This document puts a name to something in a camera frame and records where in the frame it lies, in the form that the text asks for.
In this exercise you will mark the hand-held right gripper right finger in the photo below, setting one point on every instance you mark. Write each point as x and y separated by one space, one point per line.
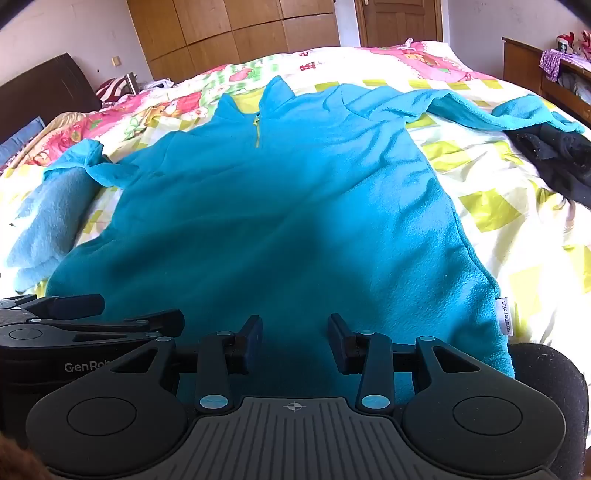
337 344

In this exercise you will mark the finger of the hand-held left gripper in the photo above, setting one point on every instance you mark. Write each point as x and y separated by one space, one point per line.
138 322
69 305

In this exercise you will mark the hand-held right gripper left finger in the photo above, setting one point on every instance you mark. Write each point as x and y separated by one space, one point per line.
253 344

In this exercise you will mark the blue fleece sweater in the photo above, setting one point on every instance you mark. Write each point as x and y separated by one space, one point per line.
286 207

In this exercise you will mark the white clothes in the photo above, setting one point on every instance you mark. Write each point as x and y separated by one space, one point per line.
157 85

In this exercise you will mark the black clothes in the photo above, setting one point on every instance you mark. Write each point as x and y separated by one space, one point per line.
558 157

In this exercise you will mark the grey clothes pile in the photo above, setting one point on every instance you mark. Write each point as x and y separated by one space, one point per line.
575 82

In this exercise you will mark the blue pillow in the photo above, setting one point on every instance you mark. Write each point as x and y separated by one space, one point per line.
18 138

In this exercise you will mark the dark wooden headboard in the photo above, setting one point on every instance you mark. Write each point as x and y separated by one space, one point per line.
41 97

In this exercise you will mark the dark cloth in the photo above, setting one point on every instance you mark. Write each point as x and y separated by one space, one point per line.
554 374

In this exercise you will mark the red white striped pillow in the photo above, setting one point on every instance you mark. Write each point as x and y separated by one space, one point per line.
110 90

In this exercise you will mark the silver grey panel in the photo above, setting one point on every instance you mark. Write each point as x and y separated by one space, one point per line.
131 82

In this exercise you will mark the printed checked bed blanket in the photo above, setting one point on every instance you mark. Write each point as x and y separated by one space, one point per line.
485 152

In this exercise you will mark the wooden wardrobe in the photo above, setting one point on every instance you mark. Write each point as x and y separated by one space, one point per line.
231 27

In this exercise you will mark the wooden door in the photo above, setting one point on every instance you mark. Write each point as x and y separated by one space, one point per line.
401 23

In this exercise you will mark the wooden dresser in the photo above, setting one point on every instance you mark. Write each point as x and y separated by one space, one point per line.
521 64

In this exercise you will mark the purple patterned cloth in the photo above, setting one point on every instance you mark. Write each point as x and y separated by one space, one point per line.
551 62

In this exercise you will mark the red white plush toy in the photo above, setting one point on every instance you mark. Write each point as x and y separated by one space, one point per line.
564 44

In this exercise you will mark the pink white plush toy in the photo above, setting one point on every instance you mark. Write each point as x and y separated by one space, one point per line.
584 44

